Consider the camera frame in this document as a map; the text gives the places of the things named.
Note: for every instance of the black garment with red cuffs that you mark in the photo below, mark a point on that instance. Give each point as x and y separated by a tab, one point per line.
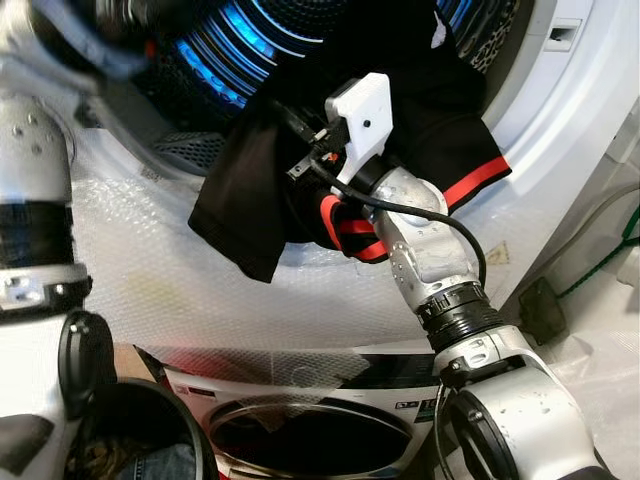
250	200

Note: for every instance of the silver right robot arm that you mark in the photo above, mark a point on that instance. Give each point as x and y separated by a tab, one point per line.
430	250

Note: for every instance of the dark clothes pile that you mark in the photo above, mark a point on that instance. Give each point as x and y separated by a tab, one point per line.
100	460

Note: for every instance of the yellow triangle warning sticker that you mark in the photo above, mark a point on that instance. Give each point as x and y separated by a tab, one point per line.
498	256

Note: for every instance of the white tumble dryer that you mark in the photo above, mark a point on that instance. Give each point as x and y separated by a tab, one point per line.
560	120

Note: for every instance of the black plastic plug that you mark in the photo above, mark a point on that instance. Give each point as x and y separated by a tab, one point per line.
545	312

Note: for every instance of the black round laundry basket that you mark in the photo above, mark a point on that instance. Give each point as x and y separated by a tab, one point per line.
150	392

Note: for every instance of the blue denim jeans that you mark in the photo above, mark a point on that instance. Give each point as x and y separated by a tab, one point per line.
165	465

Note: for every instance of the white plastic sheet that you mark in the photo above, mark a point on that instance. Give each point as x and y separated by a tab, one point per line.
600	400

